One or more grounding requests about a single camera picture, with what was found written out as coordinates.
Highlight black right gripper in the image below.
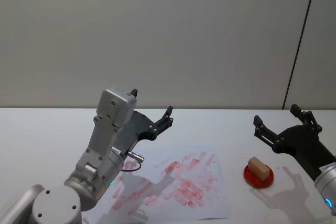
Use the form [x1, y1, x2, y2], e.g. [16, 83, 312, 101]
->
[253, 103, 336, 182]

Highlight tan rectangular block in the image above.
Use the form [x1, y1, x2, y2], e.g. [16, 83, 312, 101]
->
[248, 156, 270, 182]

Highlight round red dish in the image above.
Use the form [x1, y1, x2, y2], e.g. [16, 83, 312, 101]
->
[243, 162, 275, 189]

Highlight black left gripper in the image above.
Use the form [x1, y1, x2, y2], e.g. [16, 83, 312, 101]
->
[112, 88, 174, 160]

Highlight white paper with red smears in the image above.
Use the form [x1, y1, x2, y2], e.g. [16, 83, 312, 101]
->
[83, 144, 229, 224]

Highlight thin dark gripper cable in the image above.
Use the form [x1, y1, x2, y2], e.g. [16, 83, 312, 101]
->
[119, 150, 145, 173]

